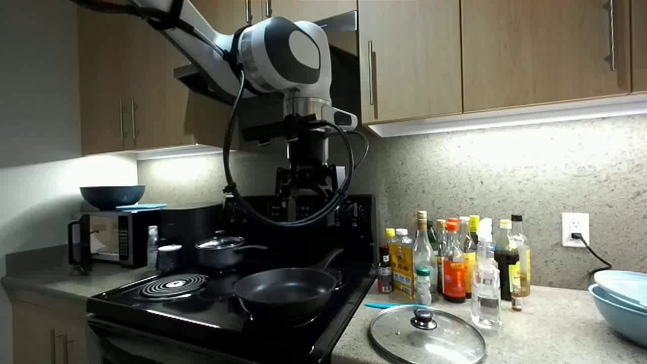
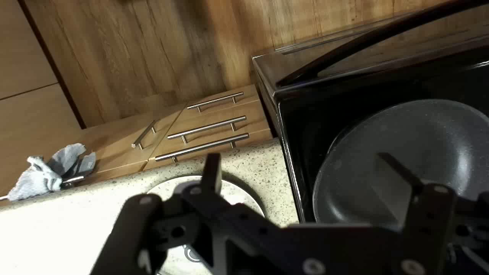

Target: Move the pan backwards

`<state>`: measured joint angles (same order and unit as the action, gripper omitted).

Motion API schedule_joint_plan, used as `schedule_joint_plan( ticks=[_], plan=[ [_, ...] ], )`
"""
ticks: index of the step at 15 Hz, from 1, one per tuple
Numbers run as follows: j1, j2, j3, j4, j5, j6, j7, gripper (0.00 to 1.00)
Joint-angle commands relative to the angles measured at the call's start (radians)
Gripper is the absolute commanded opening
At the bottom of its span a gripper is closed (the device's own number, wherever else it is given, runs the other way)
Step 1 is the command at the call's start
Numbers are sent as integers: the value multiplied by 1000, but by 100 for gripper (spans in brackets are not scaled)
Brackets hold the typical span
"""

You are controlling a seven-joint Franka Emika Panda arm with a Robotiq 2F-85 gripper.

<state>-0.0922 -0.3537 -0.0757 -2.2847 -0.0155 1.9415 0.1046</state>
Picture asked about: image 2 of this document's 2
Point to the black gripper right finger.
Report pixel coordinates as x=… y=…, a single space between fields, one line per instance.
x=432 y=229

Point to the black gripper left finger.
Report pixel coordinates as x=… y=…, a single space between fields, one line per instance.
x=153 y=238

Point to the black frying pan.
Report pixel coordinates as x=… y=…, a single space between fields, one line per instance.
x=406 y=131

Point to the wooden base cabinet with drawers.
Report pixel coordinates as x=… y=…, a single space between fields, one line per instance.
x=127 y=162

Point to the large glass pot lid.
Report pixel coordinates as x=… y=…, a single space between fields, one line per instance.
x=244 y=198

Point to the grey cloth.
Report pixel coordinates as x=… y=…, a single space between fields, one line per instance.
x=40 y=177

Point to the black electric stove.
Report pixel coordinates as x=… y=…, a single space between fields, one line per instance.
x=299 y=131

